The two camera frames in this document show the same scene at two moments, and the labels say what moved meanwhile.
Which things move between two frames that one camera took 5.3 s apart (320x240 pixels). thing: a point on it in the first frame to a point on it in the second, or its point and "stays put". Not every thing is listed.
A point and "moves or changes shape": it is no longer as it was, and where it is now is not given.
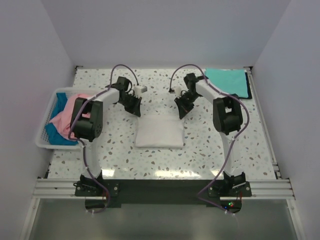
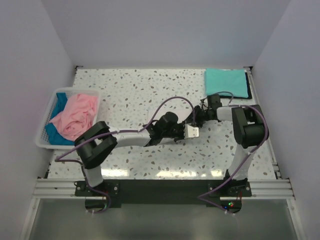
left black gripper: x=135 y=109 to x=182 y=127
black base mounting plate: x=162 y=192 stays put
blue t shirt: x=54 y=136 stays put
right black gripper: x=183 y=109 to x=196 y=110
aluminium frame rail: x=261 y=188 stays put
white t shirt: x=160 y=131 moves or changes shape
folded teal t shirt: x=232 y=81 stays put
